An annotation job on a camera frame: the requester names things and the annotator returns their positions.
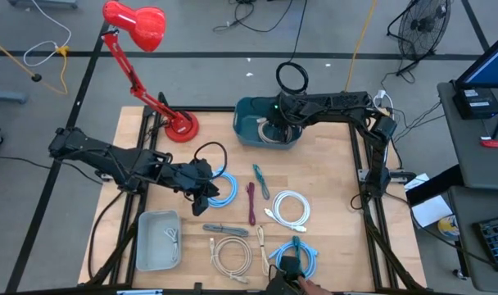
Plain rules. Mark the white power adapter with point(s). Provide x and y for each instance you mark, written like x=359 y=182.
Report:
x=381 y=95

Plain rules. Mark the black computer monitor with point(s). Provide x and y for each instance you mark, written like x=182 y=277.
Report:
x=490 y=65

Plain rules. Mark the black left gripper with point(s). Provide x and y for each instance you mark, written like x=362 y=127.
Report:
x=196 y=176

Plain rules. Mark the red desk lamp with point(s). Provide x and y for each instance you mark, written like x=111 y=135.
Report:
x=142 y=24

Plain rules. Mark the white paper sheet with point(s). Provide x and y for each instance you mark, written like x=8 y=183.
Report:
x=431 y=210
x=419 y=180

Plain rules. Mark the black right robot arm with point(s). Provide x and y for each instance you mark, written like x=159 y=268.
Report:
x=382 y=131

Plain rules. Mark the grey floor bar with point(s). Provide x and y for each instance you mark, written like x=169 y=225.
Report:
x=5 y=97

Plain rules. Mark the black box with labels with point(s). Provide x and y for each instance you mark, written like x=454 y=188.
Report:
x=476 y=104

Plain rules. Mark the light grey plastic bin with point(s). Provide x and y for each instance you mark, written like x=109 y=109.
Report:
x=155 y=246

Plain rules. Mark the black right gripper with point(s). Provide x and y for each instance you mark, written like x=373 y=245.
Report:
x=292 y=110

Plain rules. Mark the small red object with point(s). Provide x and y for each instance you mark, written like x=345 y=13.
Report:
x=492 y=143

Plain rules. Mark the black caster wheel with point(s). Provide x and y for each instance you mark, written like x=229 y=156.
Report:
x=458 y=273

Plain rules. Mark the black floor fan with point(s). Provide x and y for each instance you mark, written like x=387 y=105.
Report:
x=423 y=24

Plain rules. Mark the grey desk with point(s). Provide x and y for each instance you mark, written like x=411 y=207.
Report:
x=470 y=155
x=478 y=205

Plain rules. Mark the black aluminium rig frame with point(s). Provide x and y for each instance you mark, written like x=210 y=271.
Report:
x=208 y=109

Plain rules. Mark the yellow blue round object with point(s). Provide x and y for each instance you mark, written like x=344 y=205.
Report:
x=447 y=227

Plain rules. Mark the teal plastic bin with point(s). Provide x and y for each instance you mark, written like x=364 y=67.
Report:
x=247 y=123

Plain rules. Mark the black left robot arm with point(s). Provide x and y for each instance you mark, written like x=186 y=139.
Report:
x=110 y=160

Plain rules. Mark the black keyboard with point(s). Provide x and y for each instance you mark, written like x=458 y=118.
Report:
x=496 y=246

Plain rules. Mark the black handheld device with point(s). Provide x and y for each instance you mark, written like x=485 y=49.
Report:
x=288 y=266

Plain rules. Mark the person's hand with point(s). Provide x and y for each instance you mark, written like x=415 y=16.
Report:
x=310 y=287

